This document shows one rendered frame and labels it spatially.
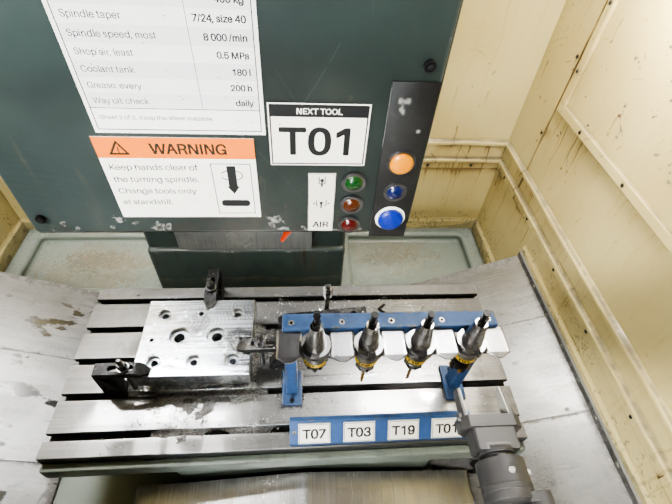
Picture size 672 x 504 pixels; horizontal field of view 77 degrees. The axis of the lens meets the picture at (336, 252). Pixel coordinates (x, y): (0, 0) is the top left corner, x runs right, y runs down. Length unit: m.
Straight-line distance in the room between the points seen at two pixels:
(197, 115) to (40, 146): 0.16
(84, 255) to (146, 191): 1.62
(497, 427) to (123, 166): 0.76
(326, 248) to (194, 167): 1.10
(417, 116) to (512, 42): 1.22
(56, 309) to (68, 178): 1.30
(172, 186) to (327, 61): 0.21
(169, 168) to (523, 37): 1.36
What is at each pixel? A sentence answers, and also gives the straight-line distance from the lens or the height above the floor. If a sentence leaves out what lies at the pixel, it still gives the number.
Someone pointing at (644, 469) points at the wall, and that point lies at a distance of 1.37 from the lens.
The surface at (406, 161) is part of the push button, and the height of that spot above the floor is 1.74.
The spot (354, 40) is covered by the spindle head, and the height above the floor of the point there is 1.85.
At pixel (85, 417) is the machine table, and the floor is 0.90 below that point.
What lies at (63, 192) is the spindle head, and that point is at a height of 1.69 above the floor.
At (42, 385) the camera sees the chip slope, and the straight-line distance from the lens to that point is 1.67.
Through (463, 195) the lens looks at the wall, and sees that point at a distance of 1.97.
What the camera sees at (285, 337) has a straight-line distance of 0.91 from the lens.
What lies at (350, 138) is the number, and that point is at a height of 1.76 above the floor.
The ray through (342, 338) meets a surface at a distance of 0.91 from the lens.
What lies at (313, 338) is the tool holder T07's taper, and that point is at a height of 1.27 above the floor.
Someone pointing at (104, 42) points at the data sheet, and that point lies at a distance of 0.43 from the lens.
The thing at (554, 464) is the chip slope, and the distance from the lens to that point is 1.42.
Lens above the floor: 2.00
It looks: 48 degrees down
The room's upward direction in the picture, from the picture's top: 5 degrees clockwise
